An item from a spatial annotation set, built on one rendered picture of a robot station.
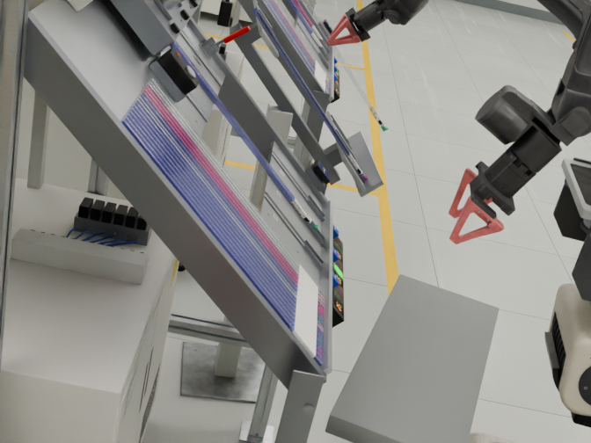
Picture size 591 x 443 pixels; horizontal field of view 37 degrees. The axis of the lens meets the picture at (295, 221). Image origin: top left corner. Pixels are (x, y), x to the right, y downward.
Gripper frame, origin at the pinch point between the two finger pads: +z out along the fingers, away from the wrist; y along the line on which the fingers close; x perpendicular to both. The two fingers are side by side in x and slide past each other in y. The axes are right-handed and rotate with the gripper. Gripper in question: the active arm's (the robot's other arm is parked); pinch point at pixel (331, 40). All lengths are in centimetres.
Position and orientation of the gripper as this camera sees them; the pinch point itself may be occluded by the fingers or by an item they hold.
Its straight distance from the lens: 229.5
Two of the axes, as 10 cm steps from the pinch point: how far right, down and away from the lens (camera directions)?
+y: 0.8, 4.6, -8.8
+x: 5.2, 7.4, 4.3
